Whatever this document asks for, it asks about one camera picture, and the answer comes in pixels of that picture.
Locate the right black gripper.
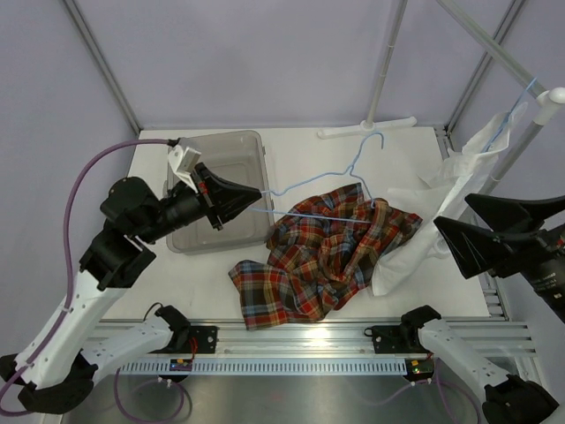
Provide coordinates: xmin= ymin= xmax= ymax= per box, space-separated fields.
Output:
xmin=434 ymin=189 xmax=565 ymax=317

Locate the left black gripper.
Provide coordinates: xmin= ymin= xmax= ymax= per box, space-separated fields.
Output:
xmin=138 ymin=163 xmax=262 ymax=245

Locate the red plaid shirt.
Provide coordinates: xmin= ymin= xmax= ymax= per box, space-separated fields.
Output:
xmin=229 ymin=184 xmax=422 ymax=330

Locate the light blue wire hanger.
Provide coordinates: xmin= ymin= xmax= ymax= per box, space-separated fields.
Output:
xmin=247 ymin=131 xmax=387 ymax=224

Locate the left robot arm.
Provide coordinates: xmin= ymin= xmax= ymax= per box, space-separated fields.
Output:
xmin=1 ymin=163 xmax=261 ymax=415

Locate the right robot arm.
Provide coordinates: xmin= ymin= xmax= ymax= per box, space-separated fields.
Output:
xmin=399 ymin=194 xmax=564 ymax=423

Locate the white shirt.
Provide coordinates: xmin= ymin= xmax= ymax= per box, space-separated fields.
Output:
xmin=372 ymin=103 xmax=528 ymax=297

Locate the grey translucent plastic bin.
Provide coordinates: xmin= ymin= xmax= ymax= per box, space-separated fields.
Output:
xmin=166 ymin=130 xmax=274 ymax=255

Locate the white clothes rack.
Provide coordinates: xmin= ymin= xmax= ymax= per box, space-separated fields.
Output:
xmin=317 ymin=1 xmax=564 ymax=193

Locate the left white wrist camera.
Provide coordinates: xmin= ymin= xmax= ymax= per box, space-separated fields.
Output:
xmin=168 ymin=137 xmax=201 ymax=193

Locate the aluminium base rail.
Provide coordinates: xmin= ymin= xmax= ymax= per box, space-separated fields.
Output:
xmin=86 ymin=320 xmax=538 ymax=360

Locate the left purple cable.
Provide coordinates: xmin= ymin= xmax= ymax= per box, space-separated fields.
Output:
xmin=0 ymin=137 xmax=195 ymax=420

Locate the purple cable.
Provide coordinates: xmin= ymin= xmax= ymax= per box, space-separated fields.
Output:
xmin=352 ymin=361 xmax=482 ymax=420
xmin=0 ymin=137 xmax=195 ymax=420

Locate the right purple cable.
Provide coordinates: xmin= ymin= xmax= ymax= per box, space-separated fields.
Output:
xmin=352 ymin=361 xmax=482 ymax=420

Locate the white slotted cable duct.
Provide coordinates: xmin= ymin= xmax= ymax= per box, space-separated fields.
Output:
xmin=120 ymin=358 xmax=408 ymax=376

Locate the left aluminium frame post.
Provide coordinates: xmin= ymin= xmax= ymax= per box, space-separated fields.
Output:
xmin=59 ymin=0 xmax=143 ymax=135

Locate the aluminium frame post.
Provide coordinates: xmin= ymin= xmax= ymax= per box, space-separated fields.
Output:
xmin=59 ymin=0 xmax=143 ymax=135
xmin=445 ymin=0 xmax=528 ymax=136

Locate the right aluminium frame post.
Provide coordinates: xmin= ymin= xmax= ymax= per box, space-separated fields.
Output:
xmin=445 ymin=0 xmax=528 ymax=136

